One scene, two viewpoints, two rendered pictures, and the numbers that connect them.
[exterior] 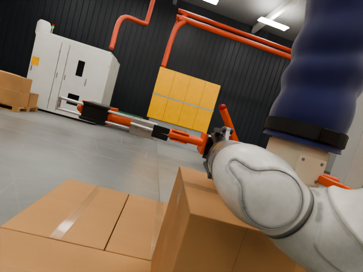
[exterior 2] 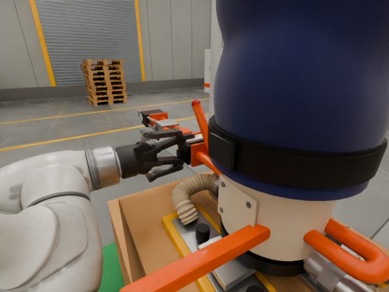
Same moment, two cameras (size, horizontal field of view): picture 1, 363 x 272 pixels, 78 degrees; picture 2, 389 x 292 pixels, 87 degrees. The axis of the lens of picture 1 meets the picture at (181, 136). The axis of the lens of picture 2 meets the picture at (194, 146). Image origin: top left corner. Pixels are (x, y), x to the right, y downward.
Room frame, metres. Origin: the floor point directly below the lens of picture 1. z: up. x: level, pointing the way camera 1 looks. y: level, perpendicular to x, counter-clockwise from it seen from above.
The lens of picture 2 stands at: (0.45, -0.56, 1.29)
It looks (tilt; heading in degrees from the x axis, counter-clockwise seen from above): 23 degrees down; 65
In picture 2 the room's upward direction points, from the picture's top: straight up
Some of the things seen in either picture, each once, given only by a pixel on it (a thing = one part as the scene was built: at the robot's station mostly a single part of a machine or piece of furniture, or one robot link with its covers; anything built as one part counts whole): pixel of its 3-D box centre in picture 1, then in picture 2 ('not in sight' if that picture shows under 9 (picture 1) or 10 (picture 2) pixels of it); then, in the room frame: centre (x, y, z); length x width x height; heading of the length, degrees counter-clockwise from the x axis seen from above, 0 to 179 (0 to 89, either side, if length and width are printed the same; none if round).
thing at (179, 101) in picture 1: (179, 110); not in sight; (8.27, 0.32, 1.24); 2.22 x 0.91 x 2.48; 99
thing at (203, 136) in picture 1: (214, 145); (197, 147); (0.67, -0.10, 1.08); 0.10 x 0.08 x 0.06; 5
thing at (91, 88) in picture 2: not in sight; (103, 81); (0.67, 7.06, 0.65); 1.29 x 1.10 x 1.30; 99
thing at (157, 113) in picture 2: (99, 113); (155, 117); (0.64, 0.25, 1.08); 0.08 x 0.07 x 0.05; 95
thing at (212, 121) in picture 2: (303, 132); (282, 135); (0.69, -0.35, 1.19); 0.23 x 0.23 x 0.04
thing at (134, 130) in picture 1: (143, 128); (167, 128); (0.65, 0.11, 1.07); 0.07 x 0.07 x 0.04; 5
